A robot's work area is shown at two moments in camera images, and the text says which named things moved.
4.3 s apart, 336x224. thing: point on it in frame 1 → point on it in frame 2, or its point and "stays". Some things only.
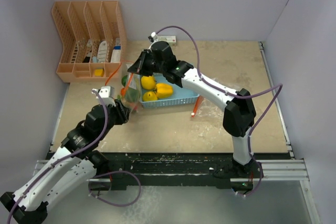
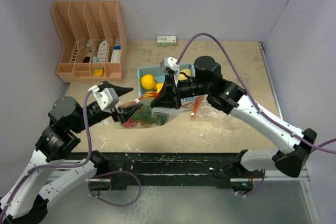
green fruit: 124,80 → 161,119
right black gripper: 139,66 → 167,98
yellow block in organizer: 99,72 stays
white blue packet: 116,55 stays
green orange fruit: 132,95 → 144,116
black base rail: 177,168 stays
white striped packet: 102,52 stays
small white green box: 170,39 stays
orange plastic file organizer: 92,37 stays
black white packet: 87,59 stays
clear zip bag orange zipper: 130,87 → 148,117
